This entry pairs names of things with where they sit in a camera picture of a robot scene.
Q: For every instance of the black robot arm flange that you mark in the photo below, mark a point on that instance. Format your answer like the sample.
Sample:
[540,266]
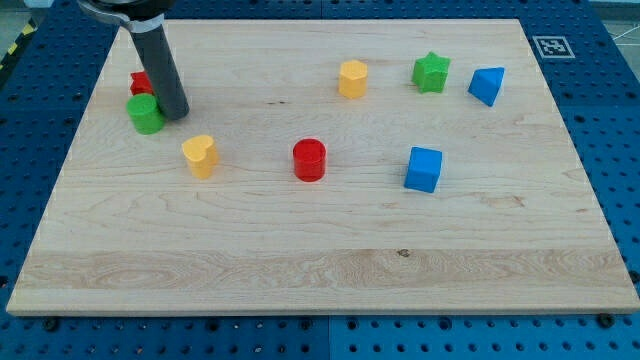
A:
[119,12]

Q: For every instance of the red cylinder block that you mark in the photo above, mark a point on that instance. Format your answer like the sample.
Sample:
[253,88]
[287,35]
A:
[309,158]

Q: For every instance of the blue cube block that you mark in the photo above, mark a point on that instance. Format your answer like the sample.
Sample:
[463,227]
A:
[424,169]

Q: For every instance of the yellow hexagon block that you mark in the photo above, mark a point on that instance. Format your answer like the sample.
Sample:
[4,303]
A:
[353,77]

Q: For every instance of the yellow heart block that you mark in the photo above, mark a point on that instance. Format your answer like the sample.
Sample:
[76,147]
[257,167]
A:
[201,155]

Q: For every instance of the green star block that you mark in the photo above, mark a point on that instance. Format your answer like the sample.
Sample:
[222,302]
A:
[430,73]

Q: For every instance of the green cylinder block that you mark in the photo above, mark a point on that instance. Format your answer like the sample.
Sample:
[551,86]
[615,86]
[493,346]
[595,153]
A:
[145,114]

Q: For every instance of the blue triangle block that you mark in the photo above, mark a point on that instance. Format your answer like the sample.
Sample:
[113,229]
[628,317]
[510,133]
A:
[486,83]

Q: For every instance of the light wooden board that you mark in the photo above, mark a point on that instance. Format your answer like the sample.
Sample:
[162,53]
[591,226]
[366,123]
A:
[513,226]

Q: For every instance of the red block behind rod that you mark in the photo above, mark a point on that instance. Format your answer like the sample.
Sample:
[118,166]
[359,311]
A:
[140,83]

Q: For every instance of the grey cylindrical pointer rod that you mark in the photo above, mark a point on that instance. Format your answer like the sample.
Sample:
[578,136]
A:
[153,49]

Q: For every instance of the white fiducial marker tag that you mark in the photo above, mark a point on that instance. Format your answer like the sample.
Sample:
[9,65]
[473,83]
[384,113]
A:
[553,47]

